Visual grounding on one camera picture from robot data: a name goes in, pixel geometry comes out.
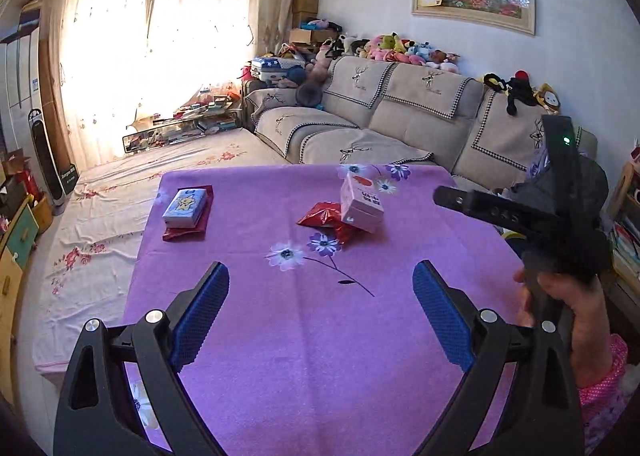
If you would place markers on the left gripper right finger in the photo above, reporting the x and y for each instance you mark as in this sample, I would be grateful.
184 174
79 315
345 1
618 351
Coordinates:
517 394

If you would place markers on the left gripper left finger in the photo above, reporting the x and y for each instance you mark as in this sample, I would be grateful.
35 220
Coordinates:
96 413

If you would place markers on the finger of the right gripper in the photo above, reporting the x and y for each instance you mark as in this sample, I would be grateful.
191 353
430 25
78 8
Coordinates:
487 207

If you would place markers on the yellow rimmed trash bin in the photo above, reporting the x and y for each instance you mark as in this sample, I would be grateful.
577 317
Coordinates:
508 234

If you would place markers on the person's right hand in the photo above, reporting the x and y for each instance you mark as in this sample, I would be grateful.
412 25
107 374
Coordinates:
583 321

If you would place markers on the yellow plush toy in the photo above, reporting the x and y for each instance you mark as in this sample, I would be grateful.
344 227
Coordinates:
548 99

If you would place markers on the black plush toy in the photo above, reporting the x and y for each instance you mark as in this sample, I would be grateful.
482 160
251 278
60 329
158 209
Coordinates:
517 88

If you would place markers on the pink white carton box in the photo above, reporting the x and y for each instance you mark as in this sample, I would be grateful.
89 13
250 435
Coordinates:
360 206

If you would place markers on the floral white bed sheet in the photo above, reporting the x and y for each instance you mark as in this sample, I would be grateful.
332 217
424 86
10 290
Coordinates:
95 247

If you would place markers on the beige sectional sofa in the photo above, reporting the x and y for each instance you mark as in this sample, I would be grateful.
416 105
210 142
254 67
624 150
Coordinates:
374 112

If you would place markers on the red crumpled snack wrapper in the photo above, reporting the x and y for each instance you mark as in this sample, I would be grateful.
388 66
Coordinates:
328 215

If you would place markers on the red packet under box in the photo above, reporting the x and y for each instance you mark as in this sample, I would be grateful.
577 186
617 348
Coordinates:
171 234

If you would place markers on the row of plush toys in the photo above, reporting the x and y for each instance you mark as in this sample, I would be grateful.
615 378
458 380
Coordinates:
390 48

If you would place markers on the blue card box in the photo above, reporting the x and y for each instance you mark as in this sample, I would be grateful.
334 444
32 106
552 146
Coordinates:
185 209

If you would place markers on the purple floral tablecloth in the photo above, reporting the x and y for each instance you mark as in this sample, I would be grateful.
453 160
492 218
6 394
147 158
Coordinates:
319 349

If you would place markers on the white tower fan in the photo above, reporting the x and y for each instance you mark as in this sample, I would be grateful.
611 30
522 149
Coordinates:
41 143

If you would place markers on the stacked cardboard boxes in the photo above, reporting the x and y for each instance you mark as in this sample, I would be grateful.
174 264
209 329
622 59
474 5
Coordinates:
307 27

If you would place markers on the glass coffee table clutter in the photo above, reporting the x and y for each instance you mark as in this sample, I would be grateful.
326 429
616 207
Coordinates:
208 114

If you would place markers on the cream floral curtain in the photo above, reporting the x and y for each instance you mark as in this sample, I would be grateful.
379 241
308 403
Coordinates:
114 62

